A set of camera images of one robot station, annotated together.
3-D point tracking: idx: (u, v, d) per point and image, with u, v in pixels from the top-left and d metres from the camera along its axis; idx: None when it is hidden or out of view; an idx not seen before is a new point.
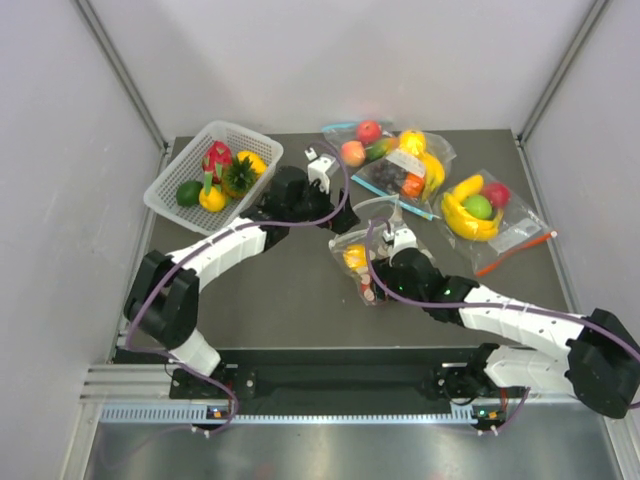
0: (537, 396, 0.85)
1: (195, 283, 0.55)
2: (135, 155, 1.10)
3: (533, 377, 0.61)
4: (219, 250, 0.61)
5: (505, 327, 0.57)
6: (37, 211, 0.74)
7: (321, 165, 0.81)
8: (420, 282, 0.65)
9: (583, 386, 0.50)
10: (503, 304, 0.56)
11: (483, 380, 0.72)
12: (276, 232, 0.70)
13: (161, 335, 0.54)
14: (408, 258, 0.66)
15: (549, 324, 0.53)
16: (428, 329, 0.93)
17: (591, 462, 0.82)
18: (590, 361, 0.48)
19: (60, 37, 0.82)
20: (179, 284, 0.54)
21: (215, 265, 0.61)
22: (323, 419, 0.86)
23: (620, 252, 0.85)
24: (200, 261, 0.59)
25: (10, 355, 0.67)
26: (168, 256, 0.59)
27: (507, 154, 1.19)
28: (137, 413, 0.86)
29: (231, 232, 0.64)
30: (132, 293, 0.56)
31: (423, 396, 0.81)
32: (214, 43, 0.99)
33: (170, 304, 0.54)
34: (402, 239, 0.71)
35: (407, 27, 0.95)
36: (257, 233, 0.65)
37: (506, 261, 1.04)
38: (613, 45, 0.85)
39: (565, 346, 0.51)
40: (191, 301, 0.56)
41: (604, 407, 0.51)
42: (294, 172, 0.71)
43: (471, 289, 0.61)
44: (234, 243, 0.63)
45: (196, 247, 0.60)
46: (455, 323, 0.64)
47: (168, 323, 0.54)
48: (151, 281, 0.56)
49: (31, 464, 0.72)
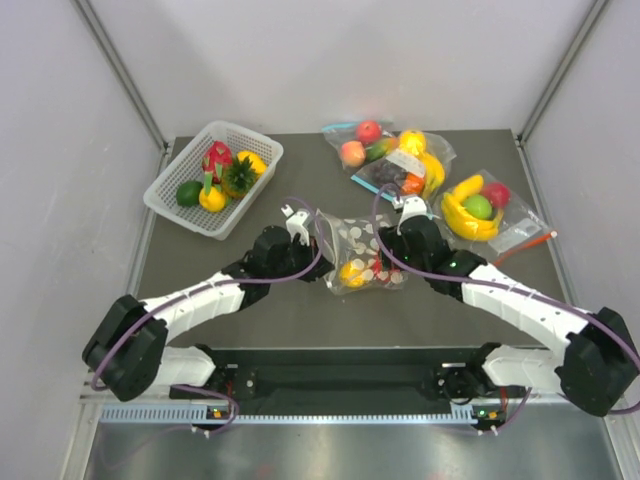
0: (537, 396, 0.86)
1: (163, 336, 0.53)
2: (135, 155, 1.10)
3: (526, 372, 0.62)
4: (195, 303, 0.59)
5: (505, 309, 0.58)
6: (37, 210, 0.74)
7: (298, 219, 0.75)
8: (426, 252, 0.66)
9: (571, 378, 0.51)
10: (508, 287, 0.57)
11: (482, 378, 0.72)
12: (255, 292, 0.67)
13: (117, 385, 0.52)
14: (417, 224, 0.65)
15: (552, 313, 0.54)
16: (428, 328, 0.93)
17: (592, 462, 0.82)
18: (587, 357, 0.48)
19: (59, 36, 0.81)
20: (146, 334, 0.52)
21: (187, 319, 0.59)
22: (322, 419, 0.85)
23: (620, 251, 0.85)
24: (171, 315, 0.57)
25: (9, 355, 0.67)
26: (141, 301, 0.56)
27: (507, 154, 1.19)
28: (137, 413, 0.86)
29: (208, 286, 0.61)
30: (96, 337, 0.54)
31: (423, 396, 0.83)
32: (214, 43, 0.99)
33: (132, 355, 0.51)
34: (412, 208, 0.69)
35: (408, 27, 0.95)
36: (235, 290, 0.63)
37: (506, 261, 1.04)
38: (612, 45, 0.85)
39: (565, 338, 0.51)
40: (156, 354, 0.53)
41: (588, 403, 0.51)
42: (279, 234, 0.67)
43: (478, 266, 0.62)
44: (210, 298, 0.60)
45: (170, 299, 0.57)
46: (454, 297, 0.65)
47: (128, 374, 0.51)
48: (118, 327, 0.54)
49: (31, 464, 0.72)
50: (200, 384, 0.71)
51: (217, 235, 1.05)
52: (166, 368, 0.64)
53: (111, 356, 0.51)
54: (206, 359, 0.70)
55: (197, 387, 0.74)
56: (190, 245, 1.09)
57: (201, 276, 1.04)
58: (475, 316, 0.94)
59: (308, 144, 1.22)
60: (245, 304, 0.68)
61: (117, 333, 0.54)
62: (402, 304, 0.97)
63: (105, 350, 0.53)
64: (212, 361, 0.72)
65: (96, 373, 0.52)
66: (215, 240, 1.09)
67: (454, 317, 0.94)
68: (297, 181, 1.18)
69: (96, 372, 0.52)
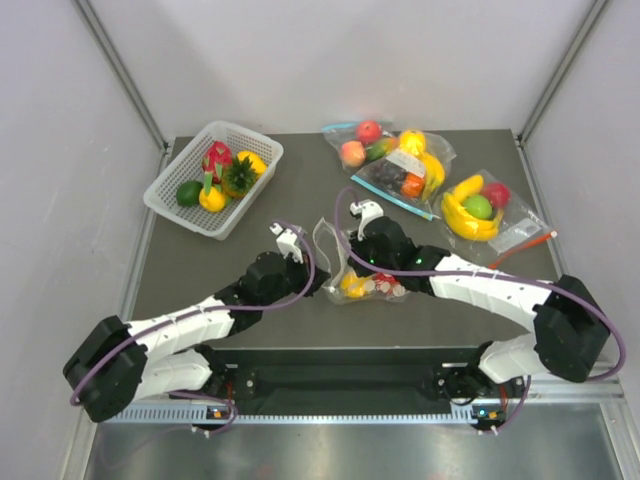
0: (537, 396, 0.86)
1: (142, 364, 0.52)
2: (135, 155, 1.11)
3: (515, 361, 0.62)
4: (180, 330, 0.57)
5: (474, 294, 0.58)
6: (37, 210, 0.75)
7: (289, 237, 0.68)
8: (391, 252, 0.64)
9: (546, 350, 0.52)
10: (473, 272, 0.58)
11: (483, 380, 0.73)
12: (245, 319, 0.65)
13: (92, 404, 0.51)
14: (379, 226, 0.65)
15: (517, 289, 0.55)
16: (426, 328, 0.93)
17: (591, 462, 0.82)
18: (554, 325, 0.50)
19: (59, 36, 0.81)
20: (124, 360, 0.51)
21: (171, 345, 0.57)
22: (323, 419, 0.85)
23: (620, 251, 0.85)
24: (153, 342, 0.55)
25: (10, 354, 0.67)
26: (127, 324, 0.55)
27: (508, 153, 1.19)
28: (135, 413, 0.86)
29: (197, 311, 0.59)
30: (78, 353, 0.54)
31: (423, 397, 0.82)
32: (214, 43, 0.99)
33: (109, 378, 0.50)
34: (370, 211, 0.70)
35: (408, 28, 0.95)
36: (225, 318, 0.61)
37: (506, 261, 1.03)
38: (612, 45, 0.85)
39: (532, 311, 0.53)
40: (134, 380, 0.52)
41: (568, 372, 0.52)
42: (273, 262, 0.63)
43: (442, 258, 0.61)
44: (198, 324, 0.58)
45: (155, 324, 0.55)
46: (425, 293, 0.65)
47: (103, 396, 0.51)
48: (98, 348, 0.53)
49: (32, 464, 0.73)
50: (196, 387, 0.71)
51: (217, 235, 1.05)
52: (156, 381, 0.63)
53: (88, 378, 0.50)
54: (200, 365, 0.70)
55: (190, 391, 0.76)
56: (191, 245, 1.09)
57: (201, 275, 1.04)
58: (475, 316, 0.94)
59: (308, 144, 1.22)
60: (237, 331, 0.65)
61: (99, 353, 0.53)
62: (404, 304, 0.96)
63: (86, 368, 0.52)
64: (209, 366, 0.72)
65: (73, 390, 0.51)
66: (215, 239, 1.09)
67: (452, 315, 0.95)
68: (297, 181, 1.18)
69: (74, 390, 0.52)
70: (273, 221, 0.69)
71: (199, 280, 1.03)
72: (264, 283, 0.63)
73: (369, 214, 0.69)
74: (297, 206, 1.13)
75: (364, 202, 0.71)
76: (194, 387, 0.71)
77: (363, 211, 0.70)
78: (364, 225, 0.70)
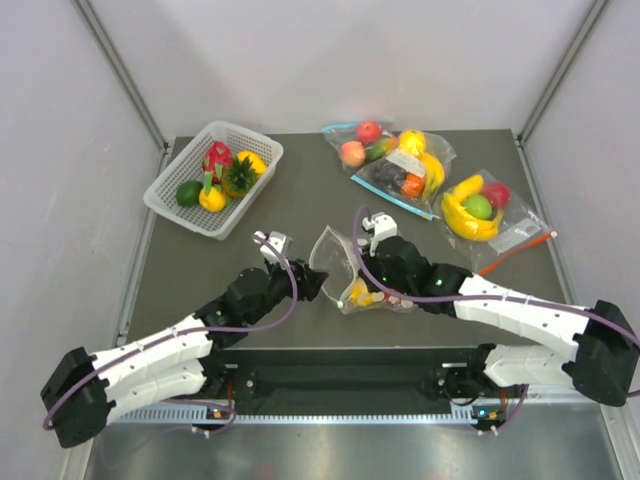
0: (537, 396, 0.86)
1: (103, 399, 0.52)
2: (135, 155, 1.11)
3: (533, 375, 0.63)
4: (148, 359, 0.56)
5: (503, 320, 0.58)
6: (38, 210, 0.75)
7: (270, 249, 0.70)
8: (408, 273, 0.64)
9: (583, 377, 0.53)
10: (502, 296, 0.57)
11: (484, 382, 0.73)
12: (227, 338, 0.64)
13: (61, 434, 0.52)
14: (394, 247, 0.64)
15: (552, 317, 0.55)
16: (425, 328, 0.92)
17: (591, 462, 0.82)
18: (597, 357, 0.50)
19: (59, 37, 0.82)
20: (84, 398, 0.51)
21: (141, 373, 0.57)
22: (323, 419, 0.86)
23: (620, 251, 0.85)
24: (118, 374, 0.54)
25: (11, 354, 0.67)
26: (93, 354, 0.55)
27: (508, 153, 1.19)
28: (138, 413, 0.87)
29: (170, 336, 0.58)
30: (49, 382, 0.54)
31: (423, 397, 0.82)
32: (214, 43, 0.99)
33: (72, 414, 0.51)
34: (384, 225, 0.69)
35: (408, 28, 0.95)
36: (200, 342, 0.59)
37: (506, 261, 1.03)
38: (612, 46, 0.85)
39: (573, 342, 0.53)
40: (98, 413, 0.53)
41: (603, 397, 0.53)
42: (254, 281, 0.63)
43: (465, 279, 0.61)
44: (166, 352, 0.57)
45: (121, 355, 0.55)
46: (446, 314, 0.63)
47: (66, 429, 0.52)
48: (68, 377, 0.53)
49: (31, 464, 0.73)
50: (193, 389, 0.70)
51: (217, 236, 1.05)
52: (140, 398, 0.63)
53: (51, 413, 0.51)
54: (191, 373, 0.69)
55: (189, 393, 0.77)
56: (191, 245, 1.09)
57: (201, 275, 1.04)
58: None
59: (308, 144, 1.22)
60: (217, 349, 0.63)
61: (68, 382, 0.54)
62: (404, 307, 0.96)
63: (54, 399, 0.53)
64: (202, 371, 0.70)
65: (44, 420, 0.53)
66: (215, 239, 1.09)
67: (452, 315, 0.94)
68: (297, 181, 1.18)
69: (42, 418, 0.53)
70: (256, 233, 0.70)
71: (199, 280, 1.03)
72: (247, 302, 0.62)
73: (381, 229, 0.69)
74: (296, 206, 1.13)
75: (376, 216, 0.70)
76: (192, 390, 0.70)
77: (376, 226, 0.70)
78: (377, 240, 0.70)
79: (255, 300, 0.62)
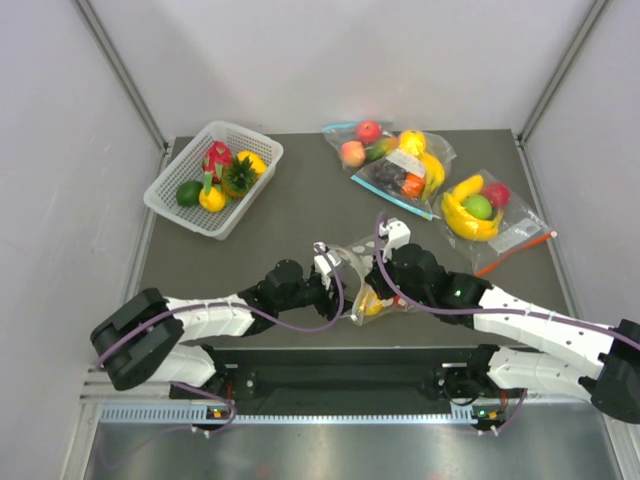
0: (537, 396, 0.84)
1: (176, 336, 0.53)
2: (135, 155, 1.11)
3: (542, 381, 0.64)
4: (209, 316, 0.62)
5: (524, 334, 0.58)
6: (38, 210, 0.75)
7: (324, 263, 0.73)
8: (425, 283, 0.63)
9: (601, 395, 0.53)
10: (525, 311, 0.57)
11: (485, 382, 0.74)
12: (260, 325, 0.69)
13: (121, 370, 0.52)
14: (412, 256, 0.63)
15: (577, 335, 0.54)
16: (424, 328, 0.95)
17: (592, 462, 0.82)
18: (624, 377, 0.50)
19: (60, 36, 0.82)
20: (161, 330, 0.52)
21: (198, 328, 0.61)
22: (323, 419, 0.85)
23: (620, 251, 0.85)
24: (188, 319, 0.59)
25: (10, 354, 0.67)
26: (164, 298, 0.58)
27: (508, 154, 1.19)
28: (136, 413, 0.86)
29: (224, 304, 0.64)
30: (113, 317, 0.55)
31: (423, 397, 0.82)
32: (214, 43, 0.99)
33: (142, 345, 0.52)
34: (397, 232, 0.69)
35: (407, 28, 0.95)
36: (247, 316, 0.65)
37: (506, 261, 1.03)
38: (613, 45, 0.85)
39: (598, 361, 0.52)
40: (164, 352, 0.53)
41: (621, 414, 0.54)
42: (289, 272, 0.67)
43: (485, 291, 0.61)
44: (222, 313, 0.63)
45: (190, 304, 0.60)
46: (463, 326, 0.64)
47: (130, 364, 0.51)
48: (139, 311, 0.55)
49: (32, 463, 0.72)
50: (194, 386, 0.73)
51: (217, 235, 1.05)
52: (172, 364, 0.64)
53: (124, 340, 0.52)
54: (207, 361, 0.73)
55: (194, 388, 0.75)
56: (191, 245, 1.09)
57: (200, 274, 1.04)
58: None
59: (308, 144, 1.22)
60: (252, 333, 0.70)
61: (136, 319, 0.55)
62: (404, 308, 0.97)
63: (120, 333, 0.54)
64: (213, 364, 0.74)
65: (107, 353, 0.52)
66: (215, 239, 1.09)
67: None
68: (297, 181, 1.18)
69: (102, 355, 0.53)
70: (317, 242, 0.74)
71: (199, 279, 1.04)
72: (281, 291, 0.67)
73: (395, 236, 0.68)
74: (297, 205, 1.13)
75: (391, 223, 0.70)
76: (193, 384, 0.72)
77: (390, 232, 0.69)
78: (391, 246, 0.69)
79: (290, 289, 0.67)
